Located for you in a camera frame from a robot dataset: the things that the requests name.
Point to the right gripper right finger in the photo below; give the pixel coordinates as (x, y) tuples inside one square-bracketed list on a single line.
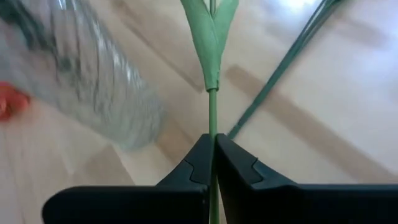
[(311, 205)]

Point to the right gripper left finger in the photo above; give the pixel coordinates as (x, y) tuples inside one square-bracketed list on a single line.
[(124, 205)]

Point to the diamond-cut glass vase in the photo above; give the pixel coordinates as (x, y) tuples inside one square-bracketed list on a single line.
[(102, 93)]

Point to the red artificial flower bunch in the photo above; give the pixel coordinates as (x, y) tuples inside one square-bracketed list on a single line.
[(276, 71)]

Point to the white artificial tulip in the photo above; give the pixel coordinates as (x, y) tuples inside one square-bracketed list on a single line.
[(211, 56)]

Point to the single orange flower sprig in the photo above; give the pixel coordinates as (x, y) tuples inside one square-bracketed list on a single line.
[(12, 101)]

